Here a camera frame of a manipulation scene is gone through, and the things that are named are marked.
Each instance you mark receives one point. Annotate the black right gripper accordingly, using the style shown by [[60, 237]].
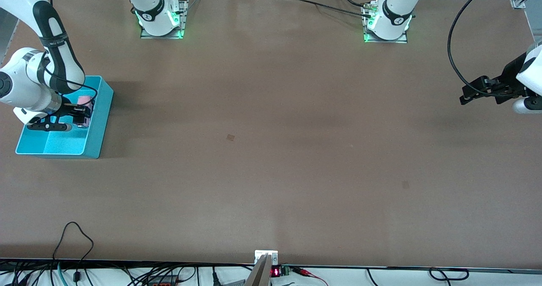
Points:
[[70, 109]]

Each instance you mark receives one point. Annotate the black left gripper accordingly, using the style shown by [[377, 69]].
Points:
[[510, 76]]

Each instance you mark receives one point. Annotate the pink jeep toy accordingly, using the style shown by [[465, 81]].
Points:
[[84, 99]]

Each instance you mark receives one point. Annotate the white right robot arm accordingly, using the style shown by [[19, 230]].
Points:
[[25, 82]]

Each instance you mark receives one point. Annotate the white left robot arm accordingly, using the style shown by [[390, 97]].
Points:
[[396, 15]]

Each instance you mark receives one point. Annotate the teal plastic bin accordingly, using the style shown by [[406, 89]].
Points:
[[63, 144]]

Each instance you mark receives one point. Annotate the red LED display module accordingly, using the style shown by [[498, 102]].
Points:
[[279, 271]]

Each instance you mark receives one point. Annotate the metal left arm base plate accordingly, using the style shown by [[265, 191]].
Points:
[[402, 38]]

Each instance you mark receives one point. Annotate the aluminium corner bracket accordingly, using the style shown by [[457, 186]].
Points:
[[519, 1]]

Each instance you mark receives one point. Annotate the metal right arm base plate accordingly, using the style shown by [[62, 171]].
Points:
[[182, 27]]

